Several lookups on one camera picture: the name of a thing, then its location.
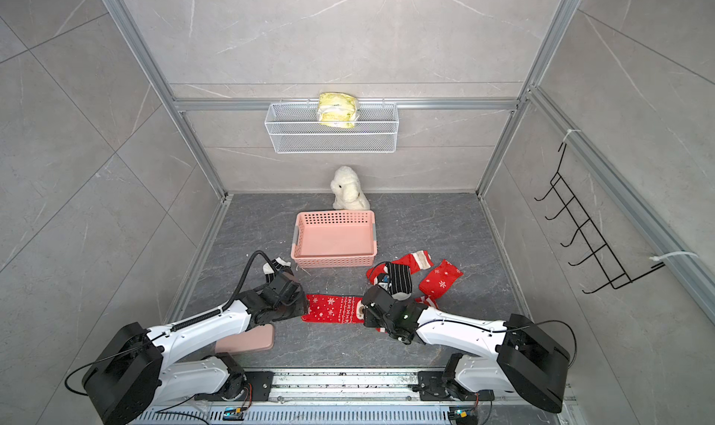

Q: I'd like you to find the pink plastic basket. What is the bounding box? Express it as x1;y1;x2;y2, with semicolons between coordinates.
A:
290;210;377;269

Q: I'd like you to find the red plain sock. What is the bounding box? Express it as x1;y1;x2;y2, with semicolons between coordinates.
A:
366;250;434;285

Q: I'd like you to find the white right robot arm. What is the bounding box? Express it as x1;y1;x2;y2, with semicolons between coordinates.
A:
359;286;575;414

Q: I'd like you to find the black wall hook rack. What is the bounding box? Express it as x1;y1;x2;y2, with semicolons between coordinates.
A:
534;143;666;295

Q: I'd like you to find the red white striped sock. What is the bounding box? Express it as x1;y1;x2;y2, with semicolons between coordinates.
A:
415;296;439;309

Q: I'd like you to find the red snowflake bear sock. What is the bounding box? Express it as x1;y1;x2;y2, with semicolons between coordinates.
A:
302;294;364;324

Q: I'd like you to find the white plush toy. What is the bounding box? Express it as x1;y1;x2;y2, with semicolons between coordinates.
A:
331;166;371;211

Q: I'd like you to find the black white striped sock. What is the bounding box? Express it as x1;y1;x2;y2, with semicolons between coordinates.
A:
263;257;293;283

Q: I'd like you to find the metal base rail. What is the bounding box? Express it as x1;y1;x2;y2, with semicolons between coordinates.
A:
136;368;584;424

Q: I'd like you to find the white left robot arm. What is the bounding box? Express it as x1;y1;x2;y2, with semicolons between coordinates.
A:
73;257;308;424

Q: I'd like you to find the pink case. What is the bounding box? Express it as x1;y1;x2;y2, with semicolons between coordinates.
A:
215;324;276;353

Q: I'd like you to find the white wire wall basket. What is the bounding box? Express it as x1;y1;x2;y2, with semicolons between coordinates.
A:
264;102;400;154

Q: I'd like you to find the yellow packet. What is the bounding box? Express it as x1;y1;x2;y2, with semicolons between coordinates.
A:
317;93;359;129

